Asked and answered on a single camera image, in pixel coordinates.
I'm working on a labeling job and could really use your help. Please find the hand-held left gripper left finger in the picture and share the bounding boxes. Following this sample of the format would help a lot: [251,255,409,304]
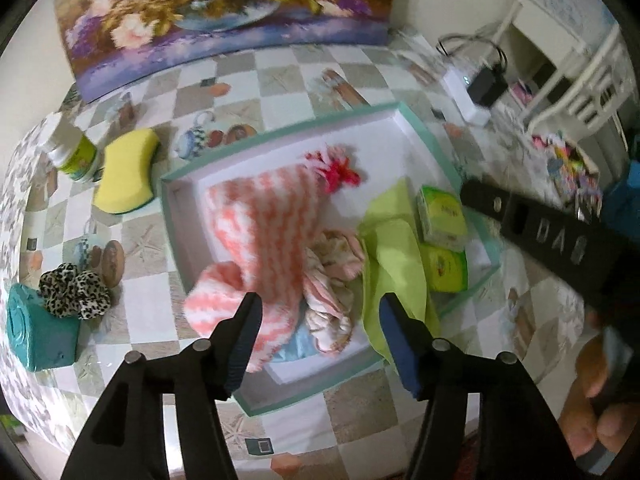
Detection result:
[60,291,264,480]

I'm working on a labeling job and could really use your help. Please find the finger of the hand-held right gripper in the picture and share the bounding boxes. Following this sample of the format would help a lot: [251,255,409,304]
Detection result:
[459,178,510,237]

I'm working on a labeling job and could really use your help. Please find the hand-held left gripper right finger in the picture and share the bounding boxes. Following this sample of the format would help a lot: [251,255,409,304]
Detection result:
[378,292,581,480]

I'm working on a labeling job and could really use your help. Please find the green tissue pack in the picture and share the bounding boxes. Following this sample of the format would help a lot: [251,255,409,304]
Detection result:
[420,245,469,293]
[416,185,470,252]

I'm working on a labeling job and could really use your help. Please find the bundle of blue face masks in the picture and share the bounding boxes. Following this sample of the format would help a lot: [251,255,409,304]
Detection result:
[272,322,321,363]

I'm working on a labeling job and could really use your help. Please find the pink floral fabric piece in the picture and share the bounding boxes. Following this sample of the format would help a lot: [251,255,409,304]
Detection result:
[302,230,368,356]

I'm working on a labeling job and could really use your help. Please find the yellow-green cloth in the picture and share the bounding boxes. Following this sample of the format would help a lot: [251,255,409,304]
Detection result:
[357,179,441,366]

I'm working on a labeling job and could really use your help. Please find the teal-edged white tray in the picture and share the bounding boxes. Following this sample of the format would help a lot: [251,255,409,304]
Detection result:
[159,101,501,417]

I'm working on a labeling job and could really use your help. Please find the pink white knitted cloth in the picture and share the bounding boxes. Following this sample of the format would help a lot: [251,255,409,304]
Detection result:
[182,165,333,373]

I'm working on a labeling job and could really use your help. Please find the red pink yarn pompom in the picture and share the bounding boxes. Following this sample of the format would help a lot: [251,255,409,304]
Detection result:
[305,144,362,193]

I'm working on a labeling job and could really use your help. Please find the person's right hand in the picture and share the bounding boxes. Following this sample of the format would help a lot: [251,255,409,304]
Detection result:
[557,310,640,461]

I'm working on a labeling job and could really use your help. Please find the pile of colourful small items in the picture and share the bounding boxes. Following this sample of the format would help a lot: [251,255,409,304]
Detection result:
[530,130,606,201]

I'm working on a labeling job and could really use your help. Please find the white power strip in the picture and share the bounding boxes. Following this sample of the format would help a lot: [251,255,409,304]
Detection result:
[442,57,493,126]

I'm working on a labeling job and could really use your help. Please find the leopard print scrunchie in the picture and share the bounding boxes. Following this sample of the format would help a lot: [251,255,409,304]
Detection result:
[39,262,112,321]

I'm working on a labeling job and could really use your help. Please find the teal plastic box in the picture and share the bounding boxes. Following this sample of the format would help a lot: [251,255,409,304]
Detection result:
[6,282,82,373]

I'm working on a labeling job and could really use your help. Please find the yellow sponge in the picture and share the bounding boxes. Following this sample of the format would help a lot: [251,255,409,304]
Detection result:
[92,128,161,215]

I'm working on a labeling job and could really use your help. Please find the checkered plastic tablecloth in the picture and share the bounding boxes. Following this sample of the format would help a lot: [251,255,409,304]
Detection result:
[0,30,640,476]

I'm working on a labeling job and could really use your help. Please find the white bottle green label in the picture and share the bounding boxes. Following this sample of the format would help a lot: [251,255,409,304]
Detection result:
[45,112,103,183]

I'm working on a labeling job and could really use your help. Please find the flower painting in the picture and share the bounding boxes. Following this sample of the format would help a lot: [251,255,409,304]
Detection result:
[52,0,401,103]

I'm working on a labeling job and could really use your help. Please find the black cable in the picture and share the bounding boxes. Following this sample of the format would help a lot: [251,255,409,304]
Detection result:
[437,34,508,73]

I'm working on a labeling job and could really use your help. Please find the white furniture frame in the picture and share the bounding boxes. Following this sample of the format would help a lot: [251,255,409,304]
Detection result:
[497,0,636,136]

